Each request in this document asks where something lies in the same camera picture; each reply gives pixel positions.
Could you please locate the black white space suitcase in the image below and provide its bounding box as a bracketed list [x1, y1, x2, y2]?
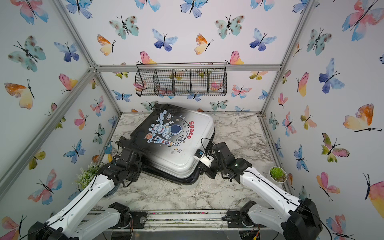
[117, 104, 215, 186]

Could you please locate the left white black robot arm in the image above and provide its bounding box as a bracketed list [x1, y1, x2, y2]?
[24, 137, 143, 240]

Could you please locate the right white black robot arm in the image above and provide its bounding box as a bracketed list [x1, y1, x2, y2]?
[195, 143, 323, 240]

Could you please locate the blue yellow toy rake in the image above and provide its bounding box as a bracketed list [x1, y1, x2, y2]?
[104, 141, 113, 163]

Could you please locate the green plant in blue pot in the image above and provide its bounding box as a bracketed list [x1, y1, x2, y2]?
[73, 163, 105, 191]

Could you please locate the small white pot green plant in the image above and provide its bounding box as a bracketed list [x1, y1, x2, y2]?
[268, 167, 288, 184]

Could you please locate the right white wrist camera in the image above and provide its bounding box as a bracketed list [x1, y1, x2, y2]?
[194, 149, 214, 168]

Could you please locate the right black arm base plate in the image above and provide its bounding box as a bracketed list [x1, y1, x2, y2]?
[221, 210, 267, 229]

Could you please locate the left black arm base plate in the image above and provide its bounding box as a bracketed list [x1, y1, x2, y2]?
[107, 209, 148, 229]

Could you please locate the aluminium front rail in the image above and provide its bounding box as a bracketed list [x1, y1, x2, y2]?
[62, 209, 313, 232]

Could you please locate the black wire wall basket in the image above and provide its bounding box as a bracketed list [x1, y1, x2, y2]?
[134, 62, 228, 97]

